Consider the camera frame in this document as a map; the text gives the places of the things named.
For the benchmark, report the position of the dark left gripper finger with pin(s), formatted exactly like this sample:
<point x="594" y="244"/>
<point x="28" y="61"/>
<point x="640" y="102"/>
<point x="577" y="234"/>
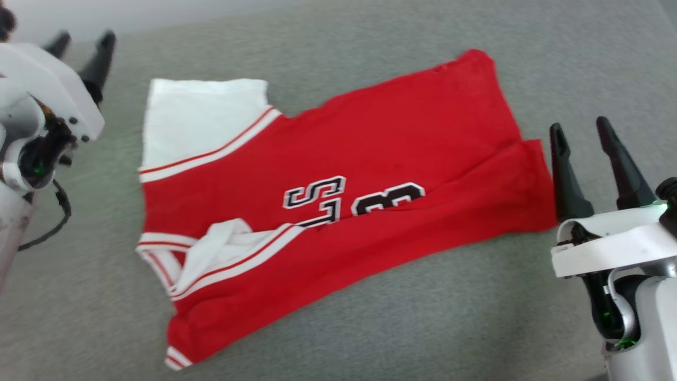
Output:
<point x="59" y="45"/>
<point x="100" y="61"/>

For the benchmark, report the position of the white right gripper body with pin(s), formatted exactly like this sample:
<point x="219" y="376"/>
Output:
<point x="619" y="241"/>

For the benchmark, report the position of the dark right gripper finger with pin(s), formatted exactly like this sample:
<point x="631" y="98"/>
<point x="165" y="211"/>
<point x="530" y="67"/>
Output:
<point x="627" y="174"/>
<point x="568" y="180"/>

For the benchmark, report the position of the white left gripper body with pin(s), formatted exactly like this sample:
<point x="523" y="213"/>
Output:
<point x="47" y="79"/>

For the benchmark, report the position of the red basketball jersey white trim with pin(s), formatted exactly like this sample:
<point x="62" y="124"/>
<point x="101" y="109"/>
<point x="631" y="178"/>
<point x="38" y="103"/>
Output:
<point x="396" y="148"/>

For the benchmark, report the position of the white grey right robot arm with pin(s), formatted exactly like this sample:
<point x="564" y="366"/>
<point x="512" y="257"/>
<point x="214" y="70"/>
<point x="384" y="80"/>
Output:
<point x="653" y="328"/>

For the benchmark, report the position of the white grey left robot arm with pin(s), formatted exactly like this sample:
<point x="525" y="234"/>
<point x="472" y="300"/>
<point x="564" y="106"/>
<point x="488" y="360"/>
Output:
<point x="16" y="132"/>

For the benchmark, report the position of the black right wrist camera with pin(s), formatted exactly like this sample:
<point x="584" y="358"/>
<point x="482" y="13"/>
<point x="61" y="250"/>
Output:
<point x="669" y="198"/>

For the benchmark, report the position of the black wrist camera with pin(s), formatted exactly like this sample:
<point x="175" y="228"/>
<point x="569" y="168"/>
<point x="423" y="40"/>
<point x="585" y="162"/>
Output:
<point x="5" y="24"/>
<point x="669" y="198"/>

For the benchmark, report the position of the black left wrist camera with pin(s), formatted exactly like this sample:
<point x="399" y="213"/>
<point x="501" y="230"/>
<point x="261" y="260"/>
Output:
<point x="5" y="24"/>

